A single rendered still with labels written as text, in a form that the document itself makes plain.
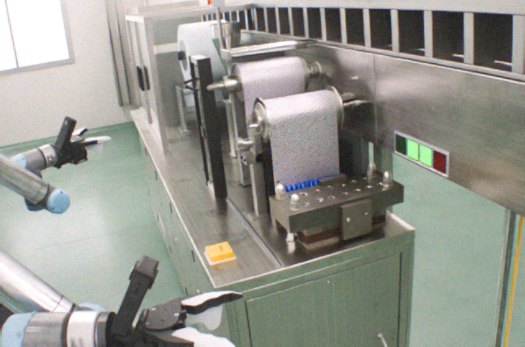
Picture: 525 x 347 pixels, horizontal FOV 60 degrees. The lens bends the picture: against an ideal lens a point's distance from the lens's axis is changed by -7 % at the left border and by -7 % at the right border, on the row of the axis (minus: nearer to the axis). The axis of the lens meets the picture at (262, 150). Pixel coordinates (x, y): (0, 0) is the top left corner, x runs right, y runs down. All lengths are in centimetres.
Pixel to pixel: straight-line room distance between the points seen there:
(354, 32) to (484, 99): 67
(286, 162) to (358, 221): 30
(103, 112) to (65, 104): 55
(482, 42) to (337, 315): 93
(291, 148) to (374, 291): 53
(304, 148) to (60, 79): 568
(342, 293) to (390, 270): 18
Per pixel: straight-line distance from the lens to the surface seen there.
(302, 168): 160
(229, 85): 175
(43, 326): 74
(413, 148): 142
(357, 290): 158
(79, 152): 173
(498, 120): 116
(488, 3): 115
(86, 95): 703
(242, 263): 145
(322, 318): 158
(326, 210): 146
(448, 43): 135
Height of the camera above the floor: 165
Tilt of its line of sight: 18 degrees down
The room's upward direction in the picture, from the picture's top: 6 degrees counter-clockwise
